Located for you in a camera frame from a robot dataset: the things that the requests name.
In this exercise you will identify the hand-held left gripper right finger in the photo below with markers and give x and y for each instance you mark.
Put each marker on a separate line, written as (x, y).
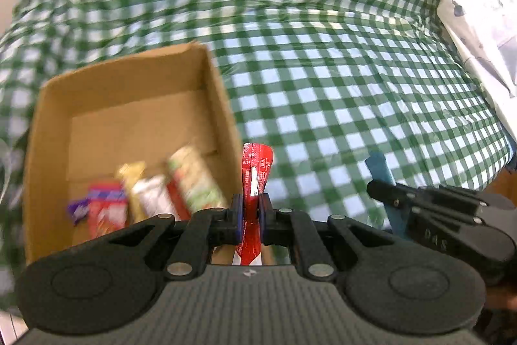
(264, 215)

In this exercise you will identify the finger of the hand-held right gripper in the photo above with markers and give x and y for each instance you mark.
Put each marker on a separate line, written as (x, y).
(387, 193)

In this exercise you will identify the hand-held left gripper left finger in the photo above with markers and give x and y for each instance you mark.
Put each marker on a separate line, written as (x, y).
(238, 217)

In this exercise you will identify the light blue strip packet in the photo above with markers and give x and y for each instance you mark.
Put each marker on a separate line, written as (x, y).
(381, 167)

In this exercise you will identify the red sachet packet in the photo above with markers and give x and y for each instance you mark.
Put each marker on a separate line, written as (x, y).
(256, 167)

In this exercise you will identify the clear-wrapped peanut bar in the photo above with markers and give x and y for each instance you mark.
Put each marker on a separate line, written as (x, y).
(198, 179)

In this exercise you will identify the yellow cream wafer bar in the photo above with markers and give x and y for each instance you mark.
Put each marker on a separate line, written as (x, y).
(131, 183)

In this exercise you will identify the red and white chocolate bar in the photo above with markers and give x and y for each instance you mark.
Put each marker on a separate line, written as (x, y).
(107, 211)

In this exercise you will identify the cardboard box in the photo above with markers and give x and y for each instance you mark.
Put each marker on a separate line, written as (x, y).
(121, 135)

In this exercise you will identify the purple chocolate bar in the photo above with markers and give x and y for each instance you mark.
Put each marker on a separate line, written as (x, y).
(78, 209)

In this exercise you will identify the green checked blanket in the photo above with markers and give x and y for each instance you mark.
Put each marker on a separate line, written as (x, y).
(323, 86)

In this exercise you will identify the white printed cloth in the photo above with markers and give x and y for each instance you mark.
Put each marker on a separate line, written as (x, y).
(476, 5)

